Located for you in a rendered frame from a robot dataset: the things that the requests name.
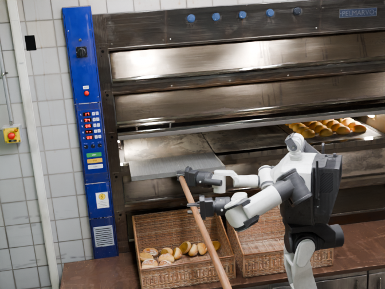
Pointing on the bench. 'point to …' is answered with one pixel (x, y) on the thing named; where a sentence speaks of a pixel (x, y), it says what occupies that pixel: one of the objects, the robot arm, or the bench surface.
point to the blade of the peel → (173, 166)
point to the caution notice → (102, 200)
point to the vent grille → (103, 236)
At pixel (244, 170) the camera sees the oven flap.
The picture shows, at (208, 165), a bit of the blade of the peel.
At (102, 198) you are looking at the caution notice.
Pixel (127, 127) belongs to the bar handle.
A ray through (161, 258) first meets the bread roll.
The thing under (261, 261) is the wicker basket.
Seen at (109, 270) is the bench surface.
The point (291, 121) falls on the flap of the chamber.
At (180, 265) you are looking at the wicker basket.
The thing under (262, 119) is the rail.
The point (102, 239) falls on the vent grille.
